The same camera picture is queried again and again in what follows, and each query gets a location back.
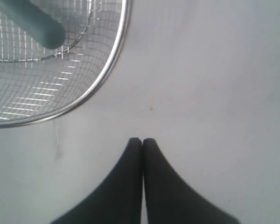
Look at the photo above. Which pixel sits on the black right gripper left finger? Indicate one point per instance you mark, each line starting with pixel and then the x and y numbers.
pixel 118 199

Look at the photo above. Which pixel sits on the oval steel mesh basket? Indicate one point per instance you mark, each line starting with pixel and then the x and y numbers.
pixel 38 84

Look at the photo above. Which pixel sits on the teal handled vegetable peeler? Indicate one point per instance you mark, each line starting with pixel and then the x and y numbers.
pixel 40 26

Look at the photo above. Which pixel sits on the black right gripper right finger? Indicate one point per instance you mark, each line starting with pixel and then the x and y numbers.
pixel 169 199

